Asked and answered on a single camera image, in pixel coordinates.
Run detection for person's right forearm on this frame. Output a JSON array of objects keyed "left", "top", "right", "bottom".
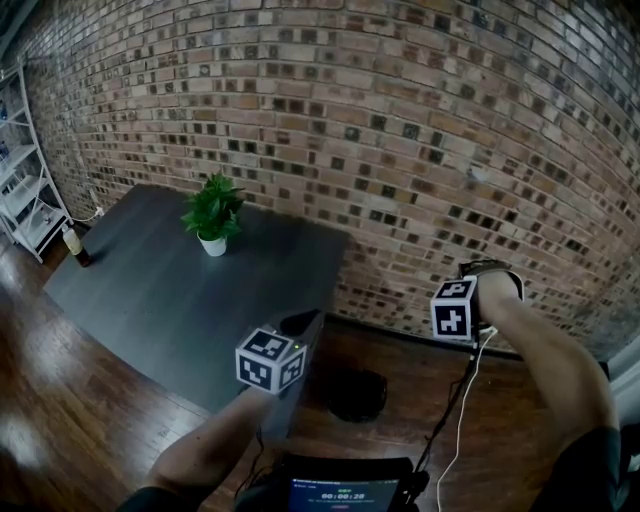
[{"left": 472, "top": 284, "right": 619, "bottom": 451}]

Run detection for white metal shelf rack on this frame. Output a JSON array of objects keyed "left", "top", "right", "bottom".
[{"left": 0, "top": 59, "right": 75, "bottom": 264}]

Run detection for green plant in white pot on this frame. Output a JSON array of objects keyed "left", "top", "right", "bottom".
[{"left": 179, "top": 172, "right": 246, "bottom": 258}]

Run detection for long white charging cable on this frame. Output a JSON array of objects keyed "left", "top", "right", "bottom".
[{"left": 435, "top": 329, "right": 496, "bottom": 512}]

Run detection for dark grey table white legs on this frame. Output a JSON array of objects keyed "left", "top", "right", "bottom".
[{"left": 43, "top": 183, "right": 351, "bottom": 415}]

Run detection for bottle with yellow liquid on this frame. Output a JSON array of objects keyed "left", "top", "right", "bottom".
[{"left": 60, "top": 223, "right": 94, "bottom": 268}]

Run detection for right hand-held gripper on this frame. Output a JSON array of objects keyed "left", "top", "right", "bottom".
[{"left": 430, "top": 259, "right": 525, "bottom": 342}]

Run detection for thin white shelf cable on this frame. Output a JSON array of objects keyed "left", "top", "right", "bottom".
[{"left": 69, "top": 174, "right": 101, "bottom": 224}]

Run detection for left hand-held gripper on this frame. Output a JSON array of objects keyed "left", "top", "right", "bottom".
[{"left": 234, "top": 308, "right": 325, "bottom": 441}]

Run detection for person's dark shirt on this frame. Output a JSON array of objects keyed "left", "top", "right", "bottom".
[{"left": 117, "top": 424, "right": 634, "bottom": 512}]

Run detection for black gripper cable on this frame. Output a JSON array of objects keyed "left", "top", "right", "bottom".
[{"left": 417, "top": 339, "right": 481, "bottom": 481}]

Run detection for black trash bin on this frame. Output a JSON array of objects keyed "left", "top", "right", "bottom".
[{"left": 327, "top": 367, "right": 389, "bottom": 424}]

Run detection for person's left forearm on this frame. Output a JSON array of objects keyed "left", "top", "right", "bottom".
[{"left": 144, "top": 387, "right": 281, "bottom": 501}]

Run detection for black chest-worn screen device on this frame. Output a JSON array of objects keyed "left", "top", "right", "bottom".
[{"left": 279, "top": 452, "right": 431, "bottom": 512}]

